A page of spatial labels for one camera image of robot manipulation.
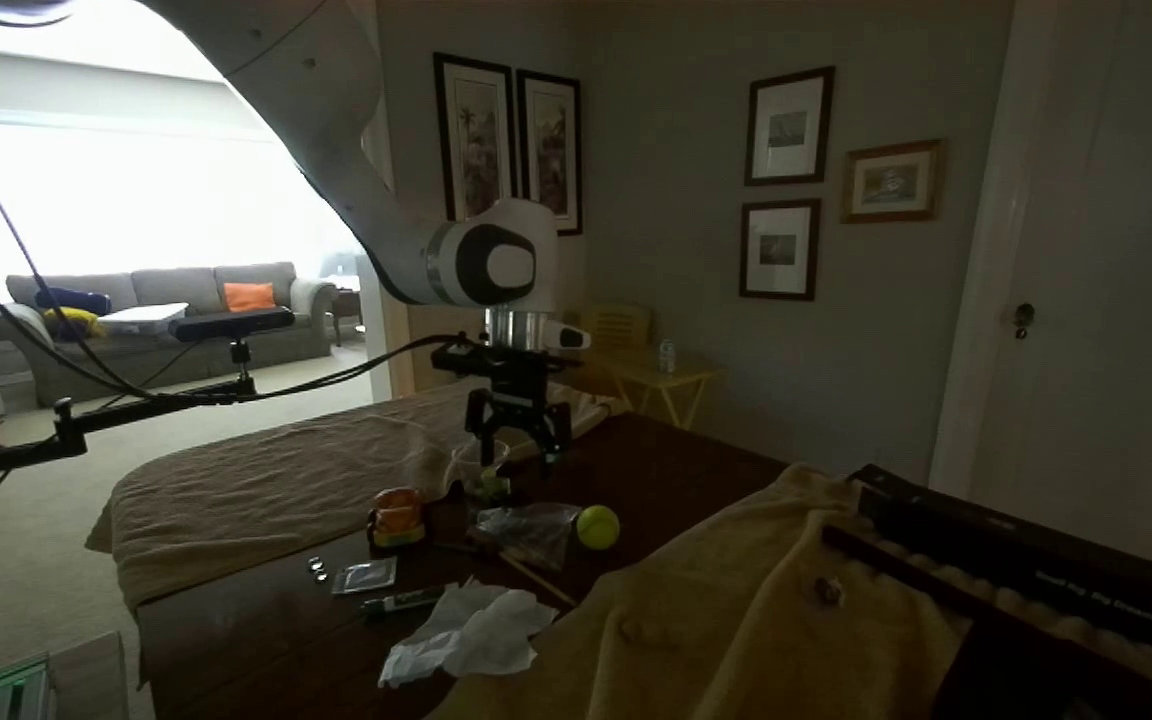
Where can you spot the tall black framed picture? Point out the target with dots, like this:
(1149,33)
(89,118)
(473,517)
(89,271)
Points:
(473,132)
(549,147)

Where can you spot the black framed picture white mat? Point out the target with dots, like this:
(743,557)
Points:
(788,126)
(776,250)

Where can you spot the clear plastic bag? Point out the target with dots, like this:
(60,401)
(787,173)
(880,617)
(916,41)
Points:
(528,524)

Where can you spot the thin wooden stick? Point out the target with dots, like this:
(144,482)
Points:
(537,582)

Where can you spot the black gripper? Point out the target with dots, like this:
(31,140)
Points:
(518,395)

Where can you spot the yellow-green tennis ball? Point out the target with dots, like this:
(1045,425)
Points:
(599,524)

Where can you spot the metal door knob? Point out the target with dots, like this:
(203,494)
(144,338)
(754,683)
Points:
(1020,322)

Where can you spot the small white card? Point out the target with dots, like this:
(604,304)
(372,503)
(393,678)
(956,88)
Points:
(361,576)

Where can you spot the orange pillow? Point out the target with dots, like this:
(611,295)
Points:
(248,296)

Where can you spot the yellow pillow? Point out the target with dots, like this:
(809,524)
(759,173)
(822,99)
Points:
(76,322)

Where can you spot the beige covered bench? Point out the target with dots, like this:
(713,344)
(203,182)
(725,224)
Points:
(241,494)

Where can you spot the blue pillow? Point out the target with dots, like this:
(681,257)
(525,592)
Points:
(69,296)

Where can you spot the white room door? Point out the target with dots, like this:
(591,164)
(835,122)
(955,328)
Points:
(1108,295)

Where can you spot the black keyboard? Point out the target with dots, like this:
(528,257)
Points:
(1070,585)

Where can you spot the orange block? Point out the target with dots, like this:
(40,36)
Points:
(399,522)

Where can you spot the black bar camera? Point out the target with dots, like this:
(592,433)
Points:
(239,327)

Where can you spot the beige towel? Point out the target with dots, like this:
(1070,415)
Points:
(736,626)

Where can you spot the clear plastic cup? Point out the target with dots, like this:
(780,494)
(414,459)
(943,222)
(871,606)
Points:
(456,467)

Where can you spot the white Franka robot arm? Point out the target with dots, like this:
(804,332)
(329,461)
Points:
(320,122)

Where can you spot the white crumpled tissue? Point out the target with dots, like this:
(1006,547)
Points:
(471,633)

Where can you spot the gold framed picture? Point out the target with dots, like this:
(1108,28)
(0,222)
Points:
(893,182)

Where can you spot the grey sofa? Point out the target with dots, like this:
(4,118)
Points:
(189,353)

